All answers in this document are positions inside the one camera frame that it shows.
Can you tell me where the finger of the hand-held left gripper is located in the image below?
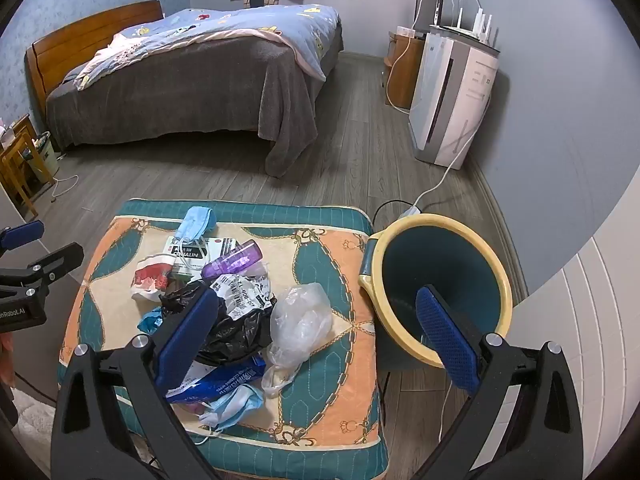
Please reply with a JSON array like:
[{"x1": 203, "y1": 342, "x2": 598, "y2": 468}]
[
  {"x1": 0, "y1": 220, "x2": 45, "y2": 252},
  {"x1": 0, "y1": 242, "x2": 85, "y2": 301}
]

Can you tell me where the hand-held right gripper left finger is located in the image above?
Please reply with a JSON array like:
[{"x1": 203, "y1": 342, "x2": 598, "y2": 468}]
[{"x1": 50, "y1": 287, "x2": 221, "y2": 480}]

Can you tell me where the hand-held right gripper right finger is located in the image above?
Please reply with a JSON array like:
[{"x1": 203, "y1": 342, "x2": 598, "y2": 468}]
[{"x1": 415, "y1": 285, "x2": 588, "y2": 480}]

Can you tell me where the blue glove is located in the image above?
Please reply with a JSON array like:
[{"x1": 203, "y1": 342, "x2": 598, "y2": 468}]
[{"x1": 139, "y1": 307, "x2": 166, "y2": 333}]

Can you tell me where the black courier bag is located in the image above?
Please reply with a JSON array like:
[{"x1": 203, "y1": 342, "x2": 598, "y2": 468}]
[{"x1": 159, "y1": 272, "x2": 278, "y2": 363}]

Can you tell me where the blue wipes packet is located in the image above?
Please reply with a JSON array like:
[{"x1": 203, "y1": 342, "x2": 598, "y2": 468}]
[{"x1": 165, "y1": 355, "x2": 266, "y2": 403}]

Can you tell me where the red white wrapper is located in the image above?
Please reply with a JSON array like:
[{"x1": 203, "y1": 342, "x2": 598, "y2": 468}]
[{"x1": 131, "y1": 254, "x2": 176, "y2": 302}]

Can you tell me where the teal bucket with yellow rim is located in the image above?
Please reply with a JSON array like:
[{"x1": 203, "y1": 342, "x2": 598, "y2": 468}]
[{"x1": 359, "y1": 214, "x2": 513, "y2": 371}]

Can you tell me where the blue face mask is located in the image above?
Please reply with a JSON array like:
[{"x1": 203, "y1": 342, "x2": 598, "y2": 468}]
[
  {"x1": 192, "y1": 385, "x2": 265, "y2": 446},
  {"x1": 175, "y1": 206, "x2": 218, "y2": 246}
]

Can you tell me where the purple plastic bottle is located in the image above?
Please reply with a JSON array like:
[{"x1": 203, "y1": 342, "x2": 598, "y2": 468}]
[{"x1": 201, "y1": 240, "x2": 263, "y2": 279}]

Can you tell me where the green white medicine box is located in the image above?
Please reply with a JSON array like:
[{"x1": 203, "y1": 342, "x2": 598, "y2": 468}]
[{"x1": 164, "y1": 235, "x2": 241, "y2": 281}]

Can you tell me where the clear plastic bag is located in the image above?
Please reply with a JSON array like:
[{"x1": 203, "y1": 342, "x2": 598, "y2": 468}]
[{"x1": 261, "y1": 282, "x2": 335, "y2": 398}]

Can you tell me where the patterned teal orange cushion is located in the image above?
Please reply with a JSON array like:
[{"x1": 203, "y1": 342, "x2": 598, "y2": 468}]
[{"x1": 56, "y1": 199, "x2": 391, "y2": 480}]

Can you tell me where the wooden stool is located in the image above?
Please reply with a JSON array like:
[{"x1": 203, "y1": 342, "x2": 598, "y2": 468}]
[{"x1": 0, "y1": 115, "x2": 56, "y2": 218}]

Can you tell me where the basket with items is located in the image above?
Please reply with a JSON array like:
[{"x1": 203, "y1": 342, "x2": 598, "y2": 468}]
[{"x1": 27, "y1": 131, "x2": 61, "y2": 176}]

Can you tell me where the white fluffy rug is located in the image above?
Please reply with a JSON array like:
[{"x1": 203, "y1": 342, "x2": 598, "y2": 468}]
[{"x1": 10, "y1": 400, "x2": 56, "y2": 441}]

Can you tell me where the white door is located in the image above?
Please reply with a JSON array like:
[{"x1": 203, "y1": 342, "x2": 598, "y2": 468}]
[{"x1": 510, "y1": 232, "x2": 640, "y2": 480}]

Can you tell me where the wooden bed headboard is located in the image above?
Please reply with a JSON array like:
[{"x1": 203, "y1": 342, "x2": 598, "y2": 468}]
[{"x1": 26, "y1": 1, "x2": 165, "y2": 106}]

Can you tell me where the bed with grey blanket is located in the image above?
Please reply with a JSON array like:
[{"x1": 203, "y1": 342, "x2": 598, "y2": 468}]
[{"x1": 46, "y1": 22, "x2": 345, "y2": 178}]

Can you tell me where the white air purifier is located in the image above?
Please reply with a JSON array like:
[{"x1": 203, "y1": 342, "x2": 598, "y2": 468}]
[{"x1": 407, "y1": 27, "x2": 501, "y2": 167}]

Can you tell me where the wooden cabinet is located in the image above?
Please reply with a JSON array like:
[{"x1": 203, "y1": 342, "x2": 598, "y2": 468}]
[{"x1": 384, "y1": 30, "x2": 426, "y2": 111}]

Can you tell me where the blue printed quilt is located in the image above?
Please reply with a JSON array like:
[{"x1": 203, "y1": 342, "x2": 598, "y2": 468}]
[{"x1": 62, "y1": 4, "x2": 342, "y2": 92}]

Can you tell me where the white router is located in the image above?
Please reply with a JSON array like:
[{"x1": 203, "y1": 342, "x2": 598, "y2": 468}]
[{"x1": 440, "y1": 7, "x2": 496, "y2": 36}]

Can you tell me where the flat screen monitor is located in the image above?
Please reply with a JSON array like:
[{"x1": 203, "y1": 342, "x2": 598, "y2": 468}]
[{"x1": 414, "y1": 0, "x2": 446, "y2": 36}]

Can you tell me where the thin white floor cable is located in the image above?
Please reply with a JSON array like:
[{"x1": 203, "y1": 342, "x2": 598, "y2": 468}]
[{"x1": 50, "y1": 174, "x2": 80, "y2": 197}]

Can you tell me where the black cable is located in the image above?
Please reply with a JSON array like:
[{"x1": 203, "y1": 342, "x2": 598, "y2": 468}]
[{"x1": 372, "y1": 200, "x2": 416, "y2": 226}]

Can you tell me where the white purifier cable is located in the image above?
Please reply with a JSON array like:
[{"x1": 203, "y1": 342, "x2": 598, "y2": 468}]
[{"x1": 412, "y1": 77, "x2": 493, "y2": 211}]

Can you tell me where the white monitor cable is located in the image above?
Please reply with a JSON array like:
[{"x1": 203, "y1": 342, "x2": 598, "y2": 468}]
[{"x1": 385, "y1": 0, "x2": 432, "y2": 116}]

